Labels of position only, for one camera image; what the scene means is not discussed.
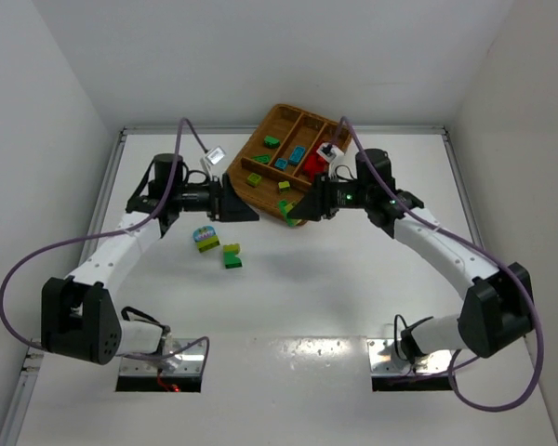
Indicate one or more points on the cyan lime lego stack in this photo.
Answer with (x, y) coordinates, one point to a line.
(205, 238)

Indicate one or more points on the lime green small lego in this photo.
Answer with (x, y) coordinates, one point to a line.
(284, 187)

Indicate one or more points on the red top lego stack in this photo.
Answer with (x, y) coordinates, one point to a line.
(314, 164)

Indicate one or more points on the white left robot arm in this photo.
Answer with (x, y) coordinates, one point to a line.
(78, 316)

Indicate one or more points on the dark green split lego piece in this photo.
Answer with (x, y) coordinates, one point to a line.
(262, 159)

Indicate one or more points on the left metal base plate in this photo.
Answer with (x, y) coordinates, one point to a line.
(184, 358)

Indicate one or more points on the lime piece of split lego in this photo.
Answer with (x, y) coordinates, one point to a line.
(253, 180)

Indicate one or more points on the green lego in tray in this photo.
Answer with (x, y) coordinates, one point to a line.
(271, 142)

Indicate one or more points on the brown wicker divided tray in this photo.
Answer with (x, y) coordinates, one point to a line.
(293, 127)

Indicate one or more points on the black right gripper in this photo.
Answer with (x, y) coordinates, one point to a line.
(327, 197)

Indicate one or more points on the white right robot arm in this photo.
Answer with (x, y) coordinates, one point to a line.
(494, 313)

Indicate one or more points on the small cyan lego cube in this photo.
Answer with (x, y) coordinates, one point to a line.
(281, 164)

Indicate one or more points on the green lime lego pair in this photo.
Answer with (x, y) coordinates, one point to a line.
(285, 207)

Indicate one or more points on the green yellow notched lego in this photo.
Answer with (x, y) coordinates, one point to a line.
(231, 259)

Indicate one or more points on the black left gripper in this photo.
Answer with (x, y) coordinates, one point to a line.
(217, 199)

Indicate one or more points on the long cyan lego brick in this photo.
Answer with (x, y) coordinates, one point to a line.
(296, 155)

